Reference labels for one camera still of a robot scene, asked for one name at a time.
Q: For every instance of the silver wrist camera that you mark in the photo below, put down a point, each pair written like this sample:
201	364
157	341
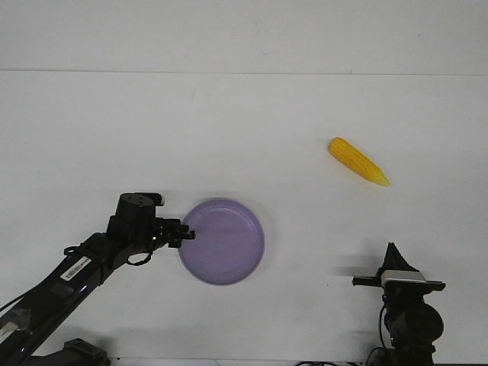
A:
401	276
149	198

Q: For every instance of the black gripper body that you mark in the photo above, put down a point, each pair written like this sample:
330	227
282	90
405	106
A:
401	293
137	226

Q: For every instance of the purple round plate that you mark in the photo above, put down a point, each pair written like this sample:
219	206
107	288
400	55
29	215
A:
229	242

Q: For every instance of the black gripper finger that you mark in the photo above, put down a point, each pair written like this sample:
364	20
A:
398	261
175	239
388	260
172	225

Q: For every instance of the yellow corn cob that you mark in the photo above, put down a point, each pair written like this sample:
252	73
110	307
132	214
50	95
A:
355	160

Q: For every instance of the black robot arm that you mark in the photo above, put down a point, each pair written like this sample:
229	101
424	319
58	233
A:
35	315
412	324

